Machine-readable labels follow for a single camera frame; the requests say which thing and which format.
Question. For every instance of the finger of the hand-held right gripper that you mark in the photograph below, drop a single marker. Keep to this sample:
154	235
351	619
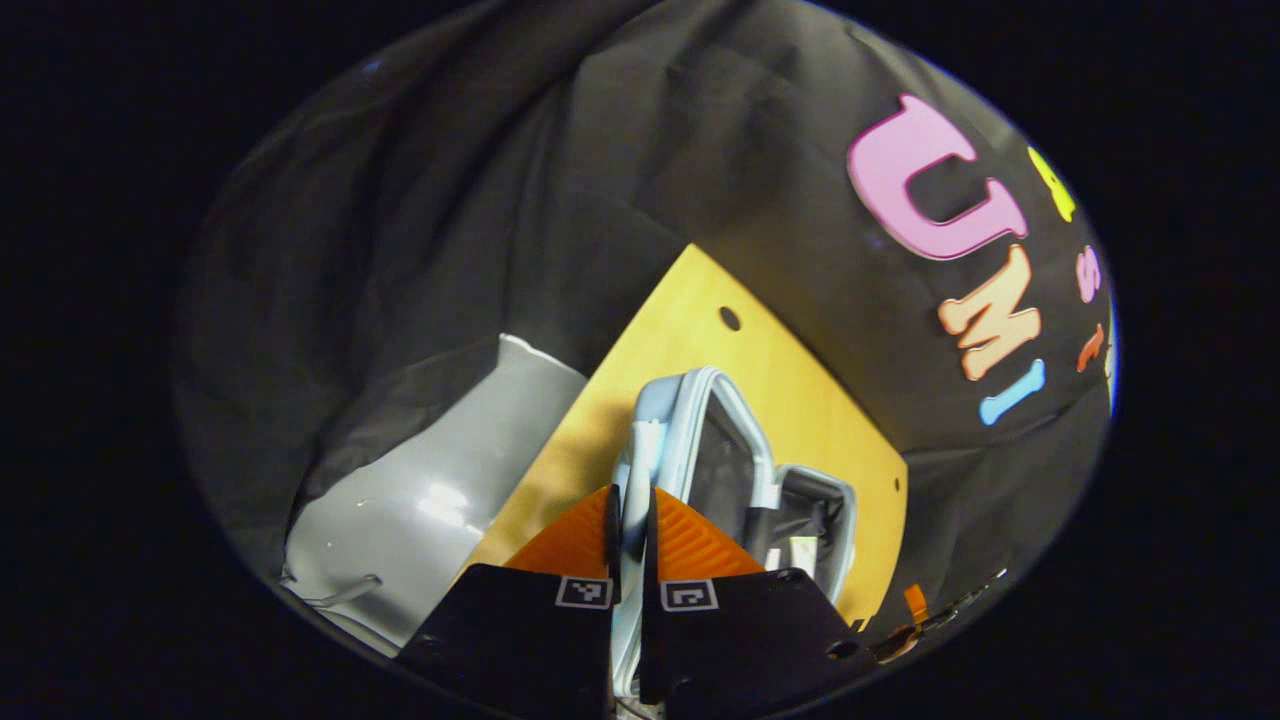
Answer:
915	603

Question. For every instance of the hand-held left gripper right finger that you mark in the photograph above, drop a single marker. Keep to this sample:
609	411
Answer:
750	640

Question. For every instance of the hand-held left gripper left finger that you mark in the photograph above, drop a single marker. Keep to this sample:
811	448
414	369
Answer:
510	640

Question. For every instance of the white suitcase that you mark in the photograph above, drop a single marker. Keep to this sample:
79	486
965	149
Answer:
670	420

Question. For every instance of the grey plastic chair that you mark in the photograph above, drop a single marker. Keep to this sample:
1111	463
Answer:
430	510

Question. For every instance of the black backdrop cloth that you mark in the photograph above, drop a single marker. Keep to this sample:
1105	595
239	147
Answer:
500	200

